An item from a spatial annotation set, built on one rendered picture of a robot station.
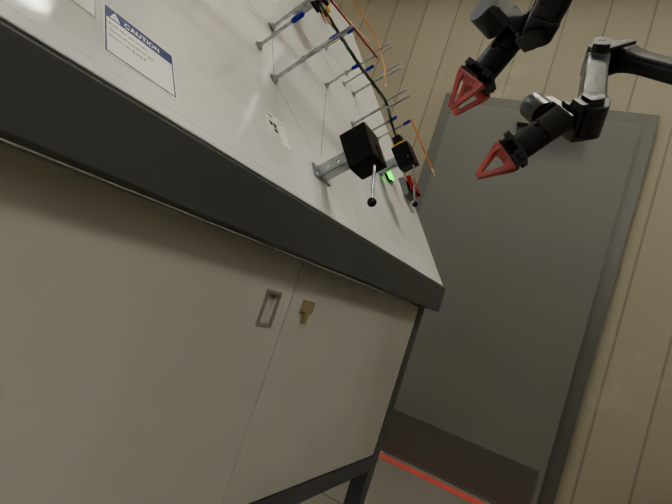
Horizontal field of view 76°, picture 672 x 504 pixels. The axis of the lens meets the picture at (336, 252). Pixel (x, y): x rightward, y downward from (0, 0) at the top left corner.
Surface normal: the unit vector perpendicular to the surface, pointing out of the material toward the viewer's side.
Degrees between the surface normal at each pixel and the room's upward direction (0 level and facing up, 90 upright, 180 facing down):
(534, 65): 90
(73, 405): 90
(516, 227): 90
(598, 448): 90
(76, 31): 54
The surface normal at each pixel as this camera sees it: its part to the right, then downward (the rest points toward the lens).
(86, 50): 0.84, -0.38
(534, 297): -0.36, -0.20
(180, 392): 0.81, 0.22
